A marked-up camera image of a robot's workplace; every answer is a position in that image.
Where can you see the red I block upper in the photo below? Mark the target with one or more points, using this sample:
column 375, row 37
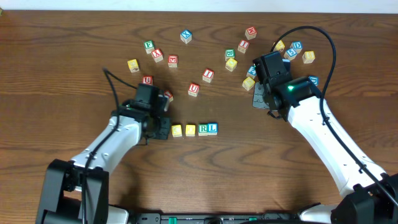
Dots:
column 243, row 46

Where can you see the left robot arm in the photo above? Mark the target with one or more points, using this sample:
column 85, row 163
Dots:
column 77, row 191

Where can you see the red A block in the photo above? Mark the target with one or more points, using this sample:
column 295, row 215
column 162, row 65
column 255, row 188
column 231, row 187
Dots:
column 169, row 95

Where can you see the yellow S block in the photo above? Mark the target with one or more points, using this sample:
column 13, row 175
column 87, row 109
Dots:
column 248, row 83

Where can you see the yellow O block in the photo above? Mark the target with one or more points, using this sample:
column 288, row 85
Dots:
column 190, row 130

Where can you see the yellow block centre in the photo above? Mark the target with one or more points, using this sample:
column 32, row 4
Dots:
column 231, row 64

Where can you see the red E block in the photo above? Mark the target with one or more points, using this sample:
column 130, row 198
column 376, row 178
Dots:
column 173, row 61

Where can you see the yellow 8 block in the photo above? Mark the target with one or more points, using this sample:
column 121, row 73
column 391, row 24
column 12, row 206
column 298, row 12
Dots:
column 308, row 57

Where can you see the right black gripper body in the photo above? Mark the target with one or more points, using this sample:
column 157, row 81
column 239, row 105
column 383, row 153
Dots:
column 259, row 95

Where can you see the blue 5 block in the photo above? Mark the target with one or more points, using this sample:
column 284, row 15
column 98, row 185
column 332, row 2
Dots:
column 290, row 54

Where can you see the blue 2 block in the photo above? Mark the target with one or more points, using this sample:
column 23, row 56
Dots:
column 251, row 72

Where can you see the red i block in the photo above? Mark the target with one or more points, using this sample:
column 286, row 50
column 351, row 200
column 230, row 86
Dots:
column 243, row 46
column 208, row 75

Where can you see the yellow block upper right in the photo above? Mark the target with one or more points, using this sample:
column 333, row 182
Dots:
column 279, row 46

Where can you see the red I block centre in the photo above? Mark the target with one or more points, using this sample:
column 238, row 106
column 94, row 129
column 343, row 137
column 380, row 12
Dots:
column 208, row 75

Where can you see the green F block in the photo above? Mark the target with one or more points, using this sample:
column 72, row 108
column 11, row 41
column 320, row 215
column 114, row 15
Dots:
column 149, row 46

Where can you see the blue D block upper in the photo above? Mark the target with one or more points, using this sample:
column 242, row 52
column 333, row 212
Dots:
column 297, row 46

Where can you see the red block top right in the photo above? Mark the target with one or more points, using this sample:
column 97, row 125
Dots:
column 250, row 33

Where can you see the red X block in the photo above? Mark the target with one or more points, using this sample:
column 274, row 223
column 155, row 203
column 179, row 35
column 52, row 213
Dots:
column 157, row 55

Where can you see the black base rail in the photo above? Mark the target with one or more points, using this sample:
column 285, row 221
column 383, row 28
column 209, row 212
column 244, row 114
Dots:
column 189, row 218

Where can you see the blue L block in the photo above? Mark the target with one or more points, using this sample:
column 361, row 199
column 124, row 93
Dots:
column 212, row 129

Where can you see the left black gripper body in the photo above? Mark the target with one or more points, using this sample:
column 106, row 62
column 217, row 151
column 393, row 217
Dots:
column 162, row 127

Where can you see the red U block centre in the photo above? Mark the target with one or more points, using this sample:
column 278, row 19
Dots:
column 193, row 89

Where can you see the red u block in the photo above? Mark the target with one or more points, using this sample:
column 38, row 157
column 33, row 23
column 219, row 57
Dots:
column 148, row 80
column 193, row 89

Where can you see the blue d block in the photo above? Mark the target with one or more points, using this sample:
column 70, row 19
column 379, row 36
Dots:
column 297, row 46
column 314, row 80

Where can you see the red U block left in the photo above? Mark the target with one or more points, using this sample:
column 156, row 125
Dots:
column 148, row 80

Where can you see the yellow block far left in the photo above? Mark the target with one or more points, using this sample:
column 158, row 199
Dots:
column 133, row 65

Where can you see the blue X block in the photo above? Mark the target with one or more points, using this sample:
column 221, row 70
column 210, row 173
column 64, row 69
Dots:
column 186, row 36

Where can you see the blue D block right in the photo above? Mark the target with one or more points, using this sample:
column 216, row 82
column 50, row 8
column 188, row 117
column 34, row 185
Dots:
column 314, row 80

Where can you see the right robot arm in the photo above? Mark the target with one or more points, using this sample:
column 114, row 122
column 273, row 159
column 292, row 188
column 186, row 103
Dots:
column 369, row 194

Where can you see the green B block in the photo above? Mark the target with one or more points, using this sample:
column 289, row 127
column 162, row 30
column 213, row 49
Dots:
column 229, row 53

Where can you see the yellow C block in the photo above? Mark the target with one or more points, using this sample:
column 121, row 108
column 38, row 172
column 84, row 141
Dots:
column 177, row 130

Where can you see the green R block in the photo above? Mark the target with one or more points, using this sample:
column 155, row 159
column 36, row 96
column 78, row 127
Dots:
column 202, row 129

